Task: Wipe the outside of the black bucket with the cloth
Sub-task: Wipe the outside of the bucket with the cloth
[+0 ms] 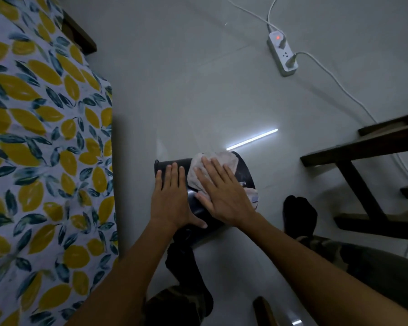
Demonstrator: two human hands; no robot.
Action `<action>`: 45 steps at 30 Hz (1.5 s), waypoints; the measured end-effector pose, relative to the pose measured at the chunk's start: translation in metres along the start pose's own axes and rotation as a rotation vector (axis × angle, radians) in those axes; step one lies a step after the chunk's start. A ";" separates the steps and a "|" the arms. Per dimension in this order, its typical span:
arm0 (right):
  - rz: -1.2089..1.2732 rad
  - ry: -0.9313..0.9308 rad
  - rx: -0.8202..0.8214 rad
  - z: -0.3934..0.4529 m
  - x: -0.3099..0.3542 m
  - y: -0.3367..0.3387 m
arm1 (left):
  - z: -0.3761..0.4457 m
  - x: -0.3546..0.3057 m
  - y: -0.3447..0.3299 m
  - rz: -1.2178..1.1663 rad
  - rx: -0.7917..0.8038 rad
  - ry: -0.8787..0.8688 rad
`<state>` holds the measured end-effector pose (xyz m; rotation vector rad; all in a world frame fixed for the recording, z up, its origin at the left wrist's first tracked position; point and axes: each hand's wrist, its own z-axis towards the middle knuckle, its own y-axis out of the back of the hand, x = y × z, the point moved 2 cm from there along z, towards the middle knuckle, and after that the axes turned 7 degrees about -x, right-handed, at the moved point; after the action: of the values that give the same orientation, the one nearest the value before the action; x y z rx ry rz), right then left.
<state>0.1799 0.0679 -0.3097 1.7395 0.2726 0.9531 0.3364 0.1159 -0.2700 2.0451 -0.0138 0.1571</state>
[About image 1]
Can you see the person's left forearm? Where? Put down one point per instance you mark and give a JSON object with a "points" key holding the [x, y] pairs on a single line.
{"points": [[132, 278]]}

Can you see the lemon print tablecloth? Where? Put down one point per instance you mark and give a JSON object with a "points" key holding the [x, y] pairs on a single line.
{"points": [[37, 166]]}

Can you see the person's right forearm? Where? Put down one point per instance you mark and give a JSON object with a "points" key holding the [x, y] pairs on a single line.
{"points": [[319, 278]]}

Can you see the light pink cleaning cloth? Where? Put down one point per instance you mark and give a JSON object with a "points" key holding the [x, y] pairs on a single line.
{"points": [[197, 166]]}

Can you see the person's right hand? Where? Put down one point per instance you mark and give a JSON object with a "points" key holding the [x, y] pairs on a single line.
{"points": [[227, 200]]}

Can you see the black plastic bucket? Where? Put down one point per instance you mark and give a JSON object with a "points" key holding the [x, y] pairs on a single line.
{"points": [[246, 169]]}

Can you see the white power strip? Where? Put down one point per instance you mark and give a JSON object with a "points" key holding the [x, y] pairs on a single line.
{"points": [[285, 64]]}

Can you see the small dark wooden stool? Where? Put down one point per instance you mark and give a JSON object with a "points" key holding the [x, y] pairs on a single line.
{"points": [[360, 149]]}

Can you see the brown wooden stool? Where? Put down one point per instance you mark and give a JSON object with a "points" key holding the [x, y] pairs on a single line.
{"points": [[263, 314]]}

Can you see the dark wooden table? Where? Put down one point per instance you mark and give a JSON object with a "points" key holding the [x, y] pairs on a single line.
{"points": [[80, 35]]}

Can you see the person's right black sock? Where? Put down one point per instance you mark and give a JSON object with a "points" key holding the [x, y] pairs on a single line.
{"points": [[299, 217]]}

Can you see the person's left hand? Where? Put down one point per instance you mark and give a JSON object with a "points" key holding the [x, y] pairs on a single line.
{"points": [[171, 203]]}

